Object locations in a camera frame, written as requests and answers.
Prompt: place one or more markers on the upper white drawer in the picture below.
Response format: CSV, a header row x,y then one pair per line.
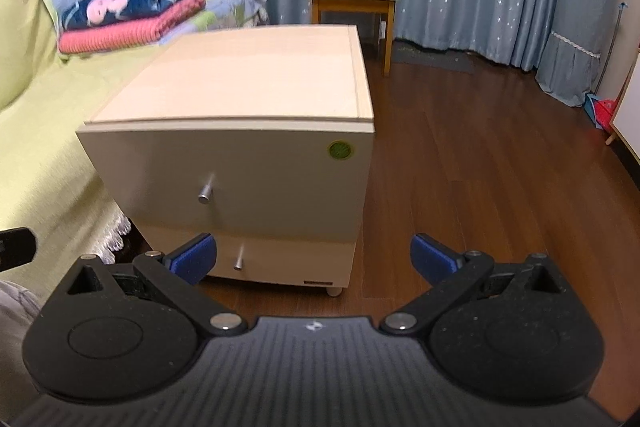
x,y
296,179

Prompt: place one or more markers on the lower white drawer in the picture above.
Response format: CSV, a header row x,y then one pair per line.
x,y
273,259

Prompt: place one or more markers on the light wood bedside cabinet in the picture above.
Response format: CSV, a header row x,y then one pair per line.
x,y
313,72

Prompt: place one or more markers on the dark door mat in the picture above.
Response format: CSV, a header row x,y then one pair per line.
x,y
455,61

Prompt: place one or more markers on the white drawer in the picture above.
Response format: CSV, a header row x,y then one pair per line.
x,y
273,259
296,179

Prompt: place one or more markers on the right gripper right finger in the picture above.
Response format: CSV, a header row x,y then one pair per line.
x,y
454,279

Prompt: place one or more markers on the pink knitted folded blanket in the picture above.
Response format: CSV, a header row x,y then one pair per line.
x,y
126,35

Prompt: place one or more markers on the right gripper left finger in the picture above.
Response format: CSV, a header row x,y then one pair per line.
x,y
172,278

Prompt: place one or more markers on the navy flamingo folded blanket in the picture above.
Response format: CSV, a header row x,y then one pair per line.
x,y
86,14

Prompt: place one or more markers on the red and blue toy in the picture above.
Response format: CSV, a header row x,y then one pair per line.
x,y
600,111

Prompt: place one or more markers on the yellow-green covered sofa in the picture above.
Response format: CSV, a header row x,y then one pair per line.
x,y
48,183

